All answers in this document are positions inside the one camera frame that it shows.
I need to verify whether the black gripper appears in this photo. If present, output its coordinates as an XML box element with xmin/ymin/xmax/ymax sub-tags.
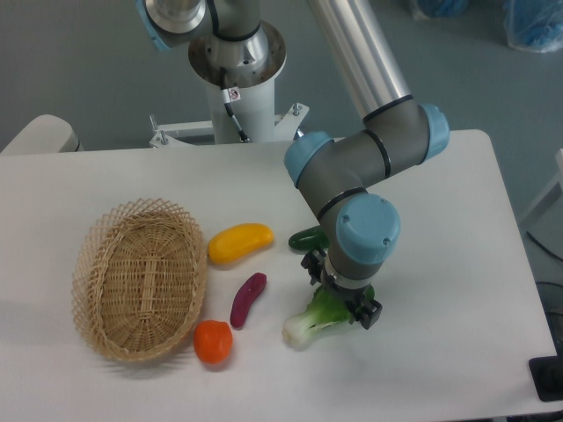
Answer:
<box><xmin>301</xmin><ymin>248</ymin><xmax>382</xmax><ymax>329</ymax></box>

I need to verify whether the dark green cucumber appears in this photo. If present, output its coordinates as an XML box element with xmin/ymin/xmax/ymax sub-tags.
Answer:
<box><xmin>288</xmin><ymin>226</ymin><xmax>329</xmax><ymax>252</ymax></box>

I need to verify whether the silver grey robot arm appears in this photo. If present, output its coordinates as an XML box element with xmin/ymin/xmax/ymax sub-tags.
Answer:
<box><xmin>135</xmin><ymin>1</ymin><xmax>450</xmax><ymax>328</ymax></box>

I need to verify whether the green bok choy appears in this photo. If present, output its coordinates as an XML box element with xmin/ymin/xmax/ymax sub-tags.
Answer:
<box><xmin>281</xmin><ymin>287</ymin><xmax>355</xmax><ymax>351</ymax></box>

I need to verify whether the purple sweet potato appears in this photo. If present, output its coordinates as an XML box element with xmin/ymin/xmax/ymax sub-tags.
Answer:
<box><xmin>230</xmin><ymin>273</ymin><xmax>267</xmax><ymax>330</ymax></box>

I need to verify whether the yellow bell pepper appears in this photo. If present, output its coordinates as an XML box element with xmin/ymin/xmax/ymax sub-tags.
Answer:
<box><xmin>208</xmin><ymin>223</ymin><xmax>274</xmax><ymax>265</ymax></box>

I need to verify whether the orange tomato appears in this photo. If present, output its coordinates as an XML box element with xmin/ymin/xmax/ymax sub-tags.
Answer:
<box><xmin>193</xmin><ymin>320</ymin><xmax>233</xmax><ymax>364</ymax></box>

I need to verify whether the woven wicker basket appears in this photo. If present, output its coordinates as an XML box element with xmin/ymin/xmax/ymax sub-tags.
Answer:
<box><xmin>71</xmin><ymin>199</ymin><xmax>207</xmax><ymax>362</ymax></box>

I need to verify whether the white furniture leg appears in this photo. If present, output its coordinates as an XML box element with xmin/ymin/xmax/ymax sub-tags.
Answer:
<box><xmin>520</xmin><ymin>149</ymin><xmax>562</xmax><ymax>229</ymax></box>

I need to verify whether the black box at table edge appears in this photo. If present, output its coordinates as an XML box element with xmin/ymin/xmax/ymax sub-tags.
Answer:
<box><xmin>529</xmin><ymin>356</ymin><xmax>562</xmax><ymax>402</ymax></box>

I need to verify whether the blue bag at top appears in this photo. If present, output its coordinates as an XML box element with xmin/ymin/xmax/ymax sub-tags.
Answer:
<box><xmin>409</xmin><ymin>0</ymin><xmax>469</xmax><ymax>19</ymax></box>

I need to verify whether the blue plastic bag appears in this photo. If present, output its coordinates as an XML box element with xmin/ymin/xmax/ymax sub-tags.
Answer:
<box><xmin>503</xmin><ymin>0</ymin><xmax>562</xmax><ymax>54</ymax></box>

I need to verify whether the white chair back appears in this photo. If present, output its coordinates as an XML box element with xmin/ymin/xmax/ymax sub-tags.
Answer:
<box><xmin>1</xmin><ymin>114</ymin><xmax>84</xmax><ymax>156</ymax></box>

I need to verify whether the black floor cable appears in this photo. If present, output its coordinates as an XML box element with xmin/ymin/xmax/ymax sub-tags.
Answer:
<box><xmin>525</xmin><ymin>229</ymin><xmax>563</xmax><ymax>260</ymax></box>

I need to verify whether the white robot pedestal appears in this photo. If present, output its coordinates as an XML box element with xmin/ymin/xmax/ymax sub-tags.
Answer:
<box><xmin>150</xmin><ymin>21</ymin><xmax>310</xmax><ymax>148</ymax></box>

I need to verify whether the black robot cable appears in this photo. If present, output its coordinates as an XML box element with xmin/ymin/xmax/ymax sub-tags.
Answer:
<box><xmin>218</xmin><ymin>66</ymin><xmax>252</xmax><ymax>143</ymax></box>

